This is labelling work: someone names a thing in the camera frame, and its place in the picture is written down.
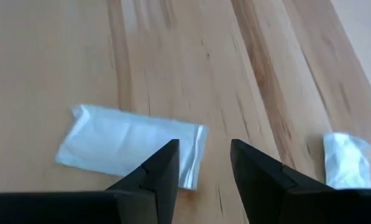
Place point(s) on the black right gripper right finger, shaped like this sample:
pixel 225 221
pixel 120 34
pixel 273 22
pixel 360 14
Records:
pixel 297 205

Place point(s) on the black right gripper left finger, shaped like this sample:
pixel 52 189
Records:
pixel 79 208

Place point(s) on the long white paper packet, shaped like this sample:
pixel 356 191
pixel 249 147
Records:
pixel 346 161

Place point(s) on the white wipes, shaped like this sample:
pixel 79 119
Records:
pixel 117 143

